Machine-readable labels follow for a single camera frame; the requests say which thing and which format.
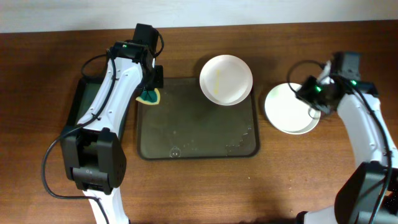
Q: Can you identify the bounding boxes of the large dark plate tray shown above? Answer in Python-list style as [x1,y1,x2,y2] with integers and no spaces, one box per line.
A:
[137,78,261,161]

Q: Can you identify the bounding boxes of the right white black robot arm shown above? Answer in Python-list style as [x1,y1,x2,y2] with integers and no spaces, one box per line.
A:
[294,59,397,223]

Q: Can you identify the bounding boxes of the small dark sponge tray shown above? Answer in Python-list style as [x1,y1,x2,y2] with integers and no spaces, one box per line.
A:
[60,78,103,151]

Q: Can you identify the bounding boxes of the grey plate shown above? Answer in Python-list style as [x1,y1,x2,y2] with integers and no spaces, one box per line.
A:
[271,119,320,135]

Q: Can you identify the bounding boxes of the white plate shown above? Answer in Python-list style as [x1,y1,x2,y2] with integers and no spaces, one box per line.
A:
[264,83,321,122]

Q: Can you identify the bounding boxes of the yellow green sponge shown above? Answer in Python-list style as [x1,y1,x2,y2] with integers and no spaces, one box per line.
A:
[136,88,160,106]

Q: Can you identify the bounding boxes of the cream plate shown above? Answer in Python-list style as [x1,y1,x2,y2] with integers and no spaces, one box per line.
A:
[199,55,253,106]

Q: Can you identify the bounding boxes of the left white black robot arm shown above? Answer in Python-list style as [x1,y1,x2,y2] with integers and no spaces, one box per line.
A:
[60,40,162,223]

